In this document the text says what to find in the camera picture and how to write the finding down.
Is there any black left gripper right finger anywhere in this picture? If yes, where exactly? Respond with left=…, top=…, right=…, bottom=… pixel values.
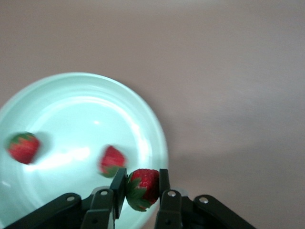
left=154, top=168, right=257, bottom=229

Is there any red strawberry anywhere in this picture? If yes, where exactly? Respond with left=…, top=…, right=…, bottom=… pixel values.
left=6, top=132, right=41, bottom=165
left=98, top=145, right=128, bottom=178
left=125, top=168, right=161, bottom=212

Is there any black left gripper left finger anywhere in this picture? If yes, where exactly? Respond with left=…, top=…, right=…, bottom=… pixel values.
left=0, top=167, right=127, bottom=229

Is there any pale green round plate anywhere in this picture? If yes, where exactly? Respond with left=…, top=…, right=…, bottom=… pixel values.
left=0, top=72, right=169, bottom=229

